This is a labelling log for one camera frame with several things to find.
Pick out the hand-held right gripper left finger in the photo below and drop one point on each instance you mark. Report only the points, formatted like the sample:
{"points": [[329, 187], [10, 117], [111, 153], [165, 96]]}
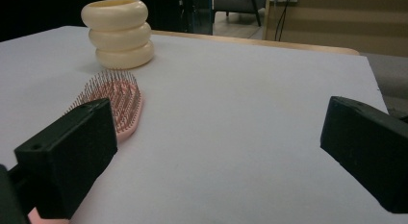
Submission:
{"points": [[73, 147]]}

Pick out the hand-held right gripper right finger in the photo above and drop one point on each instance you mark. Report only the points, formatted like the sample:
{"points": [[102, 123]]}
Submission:
{"points": [[369, 147]]}

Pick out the pink hairbrush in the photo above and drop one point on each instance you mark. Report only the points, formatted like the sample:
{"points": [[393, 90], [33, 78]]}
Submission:
{"points": [[128, 99]]}

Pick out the cream ribbed round holder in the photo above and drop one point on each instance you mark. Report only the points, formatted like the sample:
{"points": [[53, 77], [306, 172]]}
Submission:
{"points": [[120, 41]]}

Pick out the grey chair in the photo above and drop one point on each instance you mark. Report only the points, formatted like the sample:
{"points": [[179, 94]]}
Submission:
{"points": [[231, 1]]}

